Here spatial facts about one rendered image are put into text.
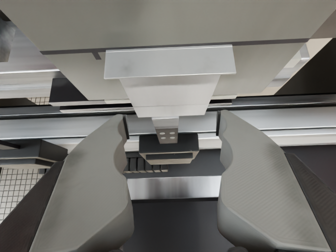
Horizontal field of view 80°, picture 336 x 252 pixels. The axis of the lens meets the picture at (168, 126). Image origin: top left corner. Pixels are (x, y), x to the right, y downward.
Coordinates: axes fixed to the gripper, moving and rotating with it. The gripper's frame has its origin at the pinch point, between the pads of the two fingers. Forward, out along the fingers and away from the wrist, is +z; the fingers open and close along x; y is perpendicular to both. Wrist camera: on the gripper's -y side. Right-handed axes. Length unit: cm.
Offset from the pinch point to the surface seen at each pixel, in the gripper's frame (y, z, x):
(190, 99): 3.2, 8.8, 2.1
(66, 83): 1.5, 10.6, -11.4
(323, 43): 31, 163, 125
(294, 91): 22, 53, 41
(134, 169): 34.6, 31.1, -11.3
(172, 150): 19.5, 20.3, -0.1
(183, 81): 0.3, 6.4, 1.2
